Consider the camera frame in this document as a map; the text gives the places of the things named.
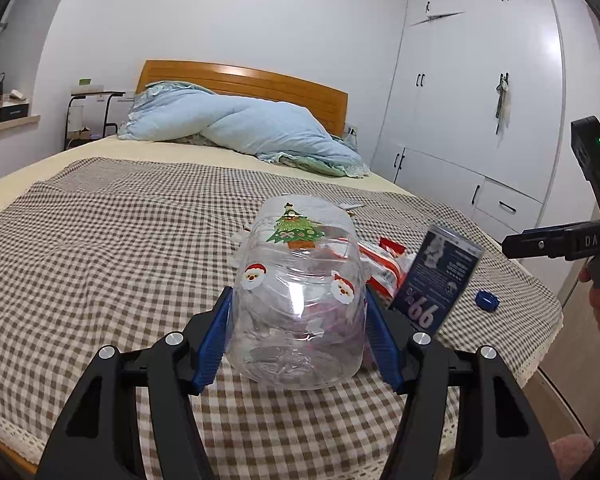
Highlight pink shaggy rug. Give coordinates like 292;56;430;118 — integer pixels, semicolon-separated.
550;434;597;480

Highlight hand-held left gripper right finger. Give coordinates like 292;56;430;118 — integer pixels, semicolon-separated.
365;290;565;480

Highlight blue bottle cap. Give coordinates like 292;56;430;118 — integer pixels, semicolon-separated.
474;290;501;313

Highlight wooden headboard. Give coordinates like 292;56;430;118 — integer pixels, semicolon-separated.
136;60;349;137

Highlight brown checkered bedspread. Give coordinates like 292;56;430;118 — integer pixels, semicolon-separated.
0;157;565;468

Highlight black storage box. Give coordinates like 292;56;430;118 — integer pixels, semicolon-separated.
0;102;31;122

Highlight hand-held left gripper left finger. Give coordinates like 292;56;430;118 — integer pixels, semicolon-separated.
37;286;236;480

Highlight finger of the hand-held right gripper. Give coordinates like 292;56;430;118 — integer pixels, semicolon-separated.
501;225;570;261

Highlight white built-in wardrobe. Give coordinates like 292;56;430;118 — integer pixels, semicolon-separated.
370;0;571;246

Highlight clear jar with Christmas stickers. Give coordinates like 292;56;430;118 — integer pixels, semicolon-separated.
224;195;370;392

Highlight beige windowsill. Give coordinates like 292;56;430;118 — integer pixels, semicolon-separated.
0;115;41;142

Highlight light blue duvet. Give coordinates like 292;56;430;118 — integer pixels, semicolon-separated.
117;81;371;178

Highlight red white snack bag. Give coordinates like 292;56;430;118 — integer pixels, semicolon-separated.
356;236;422;297

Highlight dark blue cardboard box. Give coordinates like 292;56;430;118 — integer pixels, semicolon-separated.
390;224;485;337

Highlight pale mesh bag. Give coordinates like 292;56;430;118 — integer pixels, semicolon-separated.
495;74;512;136

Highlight black frame side table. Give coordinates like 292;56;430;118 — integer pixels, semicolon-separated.
65;91;127;151

